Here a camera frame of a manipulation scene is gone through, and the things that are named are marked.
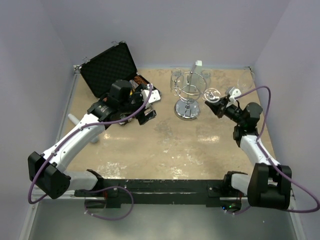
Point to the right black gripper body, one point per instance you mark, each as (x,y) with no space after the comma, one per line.
(223,109)

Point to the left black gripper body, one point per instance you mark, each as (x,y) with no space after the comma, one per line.
(136,102)

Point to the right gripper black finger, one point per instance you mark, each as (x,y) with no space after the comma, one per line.
(214,107)
(215,99)

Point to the clear wine glass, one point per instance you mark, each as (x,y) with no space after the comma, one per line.
(209,92)
(246,81)

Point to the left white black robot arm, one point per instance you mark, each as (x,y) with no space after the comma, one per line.
(48,170)

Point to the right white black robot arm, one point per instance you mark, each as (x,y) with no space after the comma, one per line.
(268,185)

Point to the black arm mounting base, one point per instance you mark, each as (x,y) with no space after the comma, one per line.
(208,192)

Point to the back right hanging wine glass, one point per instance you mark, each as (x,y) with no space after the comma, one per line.
(207,77)

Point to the hanging wine glass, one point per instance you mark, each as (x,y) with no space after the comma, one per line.
(176,78)
(207,77)

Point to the chrome wine glass rack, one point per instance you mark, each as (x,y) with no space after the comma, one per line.
(187,107)

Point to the back left hanging wine glass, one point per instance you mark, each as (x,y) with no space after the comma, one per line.
(176,78)

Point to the grey purple chip stack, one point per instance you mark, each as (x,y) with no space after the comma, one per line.
(134,84)

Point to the brown orange chip stack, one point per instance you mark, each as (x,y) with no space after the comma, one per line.
(140,80)

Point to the black poker chip case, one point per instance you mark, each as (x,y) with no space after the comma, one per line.
(101,71)

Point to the white grey handheld tool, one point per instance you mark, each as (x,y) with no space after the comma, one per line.
(76,121)

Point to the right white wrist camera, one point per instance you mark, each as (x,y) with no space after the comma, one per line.
(232,94)

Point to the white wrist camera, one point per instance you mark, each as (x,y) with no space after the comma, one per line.
(153,96)
(232,94)

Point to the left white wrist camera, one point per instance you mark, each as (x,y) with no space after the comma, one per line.
(153,96)

